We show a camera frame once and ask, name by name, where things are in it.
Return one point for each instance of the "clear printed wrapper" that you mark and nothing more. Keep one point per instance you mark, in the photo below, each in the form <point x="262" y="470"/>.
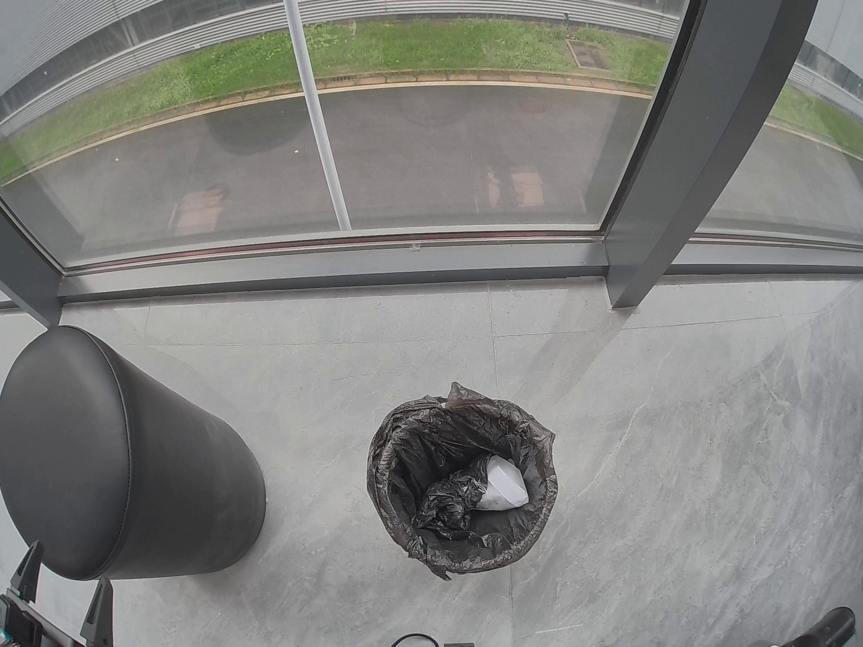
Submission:
<point x="502" y="486"/>

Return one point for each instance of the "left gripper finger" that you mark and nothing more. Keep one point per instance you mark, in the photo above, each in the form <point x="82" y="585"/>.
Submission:
<point x="28" y="573"/>
<point x="100" y="621"/>

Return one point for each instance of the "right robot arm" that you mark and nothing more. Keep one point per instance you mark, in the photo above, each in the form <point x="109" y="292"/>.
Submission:
<point x="826" y="631"/>

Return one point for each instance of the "black plastic bag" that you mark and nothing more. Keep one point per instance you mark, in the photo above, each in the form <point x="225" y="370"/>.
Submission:
<point x="404" y="455"/>

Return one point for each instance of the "window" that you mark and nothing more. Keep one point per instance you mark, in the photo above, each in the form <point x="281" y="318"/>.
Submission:
<point x="472" y="125"/>

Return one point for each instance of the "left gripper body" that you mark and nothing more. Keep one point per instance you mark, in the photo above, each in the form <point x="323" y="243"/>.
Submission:
<point x="50" y="631"/>

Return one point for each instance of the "black plastic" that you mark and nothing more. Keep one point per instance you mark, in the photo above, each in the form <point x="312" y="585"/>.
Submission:
<point x="448" y="503"/>

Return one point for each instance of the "dark grey round chair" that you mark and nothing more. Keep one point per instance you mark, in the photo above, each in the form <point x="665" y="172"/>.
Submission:
<point x="135" y="455"/>

